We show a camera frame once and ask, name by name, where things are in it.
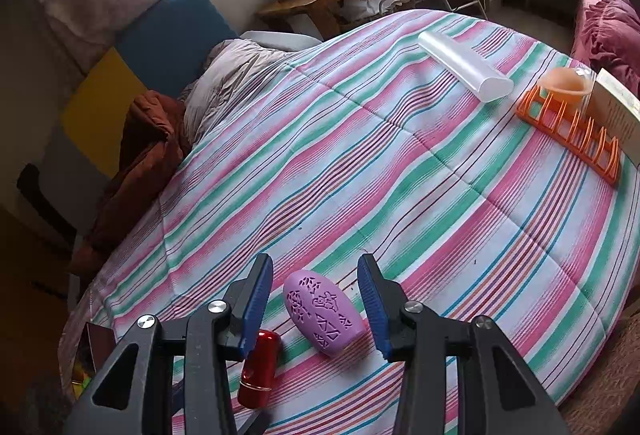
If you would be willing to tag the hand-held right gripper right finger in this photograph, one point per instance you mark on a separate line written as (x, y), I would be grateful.
(372, 305)

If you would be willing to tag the grey pillow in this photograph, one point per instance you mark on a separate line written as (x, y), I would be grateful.
(235, 75)

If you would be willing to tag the purple patterned case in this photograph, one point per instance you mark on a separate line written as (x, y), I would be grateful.
(322, 315)

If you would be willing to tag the grey yellow blue headboard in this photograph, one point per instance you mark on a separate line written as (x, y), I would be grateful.
(165, 35)

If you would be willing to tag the pink ruffled blanket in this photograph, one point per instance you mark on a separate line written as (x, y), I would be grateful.
(610, 25)

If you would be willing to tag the orange plastic rack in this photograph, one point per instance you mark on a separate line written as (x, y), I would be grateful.
(537, 117)

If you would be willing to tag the striped bed sheet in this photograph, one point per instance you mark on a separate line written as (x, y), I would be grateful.
(375, 165)

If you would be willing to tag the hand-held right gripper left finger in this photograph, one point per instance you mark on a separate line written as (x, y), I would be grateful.
(255, 300)

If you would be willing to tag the cream paper box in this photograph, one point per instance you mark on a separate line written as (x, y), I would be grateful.
(615, 115)

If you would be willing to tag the woven straw mat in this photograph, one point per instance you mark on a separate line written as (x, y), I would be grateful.
(610, 375)

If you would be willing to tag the red cylindrical bottle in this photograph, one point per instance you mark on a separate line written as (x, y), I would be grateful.
(257, 365)

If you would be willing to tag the translucent white plastic case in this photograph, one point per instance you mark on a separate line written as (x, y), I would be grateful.
(465, 65)

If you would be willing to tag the brown quilt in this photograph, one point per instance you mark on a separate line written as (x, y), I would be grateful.
(140, 155)

